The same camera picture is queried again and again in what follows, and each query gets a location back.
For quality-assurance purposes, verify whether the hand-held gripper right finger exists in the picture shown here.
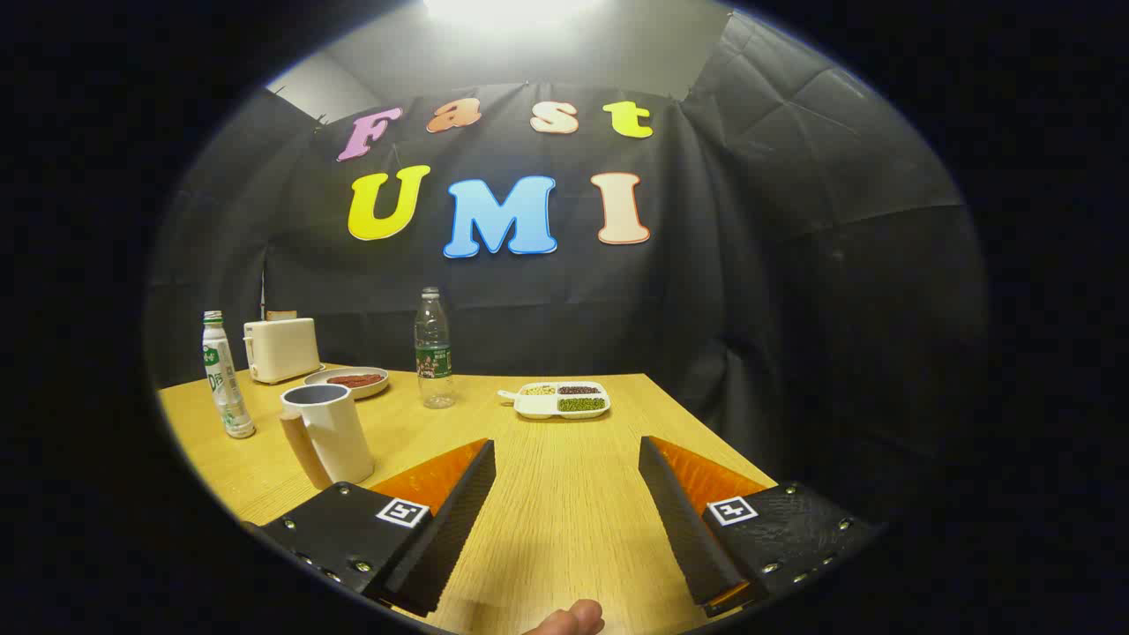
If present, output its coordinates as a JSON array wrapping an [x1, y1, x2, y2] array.
[[639, 436, 883, 618]]

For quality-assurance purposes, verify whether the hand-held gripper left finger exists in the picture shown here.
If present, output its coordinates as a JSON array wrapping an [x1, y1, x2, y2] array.
[[243, 438, 497, 618]]

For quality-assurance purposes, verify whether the white cup with wooden handle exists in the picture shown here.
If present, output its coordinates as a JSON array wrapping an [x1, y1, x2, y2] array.
[[280, 383, 376, 490]]

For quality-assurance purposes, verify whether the white juice bottle green label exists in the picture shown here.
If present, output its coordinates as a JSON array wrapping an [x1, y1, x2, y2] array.
[[202, 310, 257, 439]]

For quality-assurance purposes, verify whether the clear plastic water bottle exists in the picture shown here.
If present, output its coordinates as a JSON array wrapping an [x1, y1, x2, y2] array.
[[415, 287, 457, 409]]

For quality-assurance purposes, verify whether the wooden table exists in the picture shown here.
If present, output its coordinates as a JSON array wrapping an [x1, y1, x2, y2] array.
[[157, 370, 781, 635]]

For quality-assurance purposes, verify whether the white divided dish of beans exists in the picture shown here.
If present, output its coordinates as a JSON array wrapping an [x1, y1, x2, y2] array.
[[497, 380, 611, 420]]

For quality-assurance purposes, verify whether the grey plate with red food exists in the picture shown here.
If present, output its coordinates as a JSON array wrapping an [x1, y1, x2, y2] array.
[[303, 366, 390, 400]]

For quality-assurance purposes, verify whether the black backdrop cloth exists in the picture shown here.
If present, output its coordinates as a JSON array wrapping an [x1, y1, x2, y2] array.
[[146, 9, 989, 495]]

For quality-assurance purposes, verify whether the cream toaster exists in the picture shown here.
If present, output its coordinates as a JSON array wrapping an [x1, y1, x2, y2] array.
[[243, 317, 323, 385]]

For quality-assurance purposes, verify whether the bright ceiling light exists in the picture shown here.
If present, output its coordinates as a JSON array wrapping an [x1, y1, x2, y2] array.
[[423, 0, 609, 27]]

